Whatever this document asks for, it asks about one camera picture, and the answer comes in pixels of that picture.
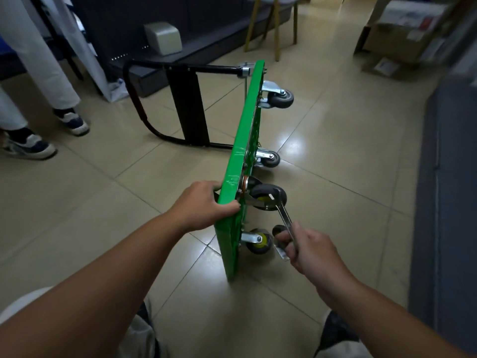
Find person's light trousers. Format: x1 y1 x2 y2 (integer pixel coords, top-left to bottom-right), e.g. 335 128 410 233
0 286 373 358

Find person's right forearm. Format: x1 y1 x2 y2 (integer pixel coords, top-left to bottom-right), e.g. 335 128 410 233
320 273 470 358

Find person's left forearm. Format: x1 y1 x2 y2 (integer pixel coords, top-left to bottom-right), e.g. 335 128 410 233
0 212 187 358

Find open cardboard box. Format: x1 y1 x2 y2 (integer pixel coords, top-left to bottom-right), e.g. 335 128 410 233
354 0 454 65

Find white box on shelf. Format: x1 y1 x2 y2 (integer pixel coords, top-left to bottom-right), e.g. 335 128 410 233
143 21 183 56

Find silver wrench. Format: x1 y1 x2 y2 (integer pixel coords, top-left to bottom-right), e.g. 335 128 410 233
274 197 299 262

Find green platform trolley deck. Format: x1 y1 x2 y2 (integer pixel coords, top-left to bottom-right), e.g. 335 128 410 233
123 59 267 283

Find wooden stool legs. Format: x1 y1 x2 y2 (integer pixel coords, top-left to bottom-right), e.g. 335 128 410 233
244 0 299 63

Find person's left hand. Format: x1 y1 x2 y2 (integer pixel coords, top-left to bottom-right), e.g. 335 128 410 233
167 180 241 232

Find person's dark shoe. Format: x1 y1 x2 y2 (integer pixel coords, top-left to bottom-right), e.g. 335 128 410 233
315 311 360 357
136 301 154 329

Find person's right hand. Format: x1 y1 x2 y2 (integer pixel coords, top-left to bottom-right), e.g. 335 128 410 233
275 221 355 295

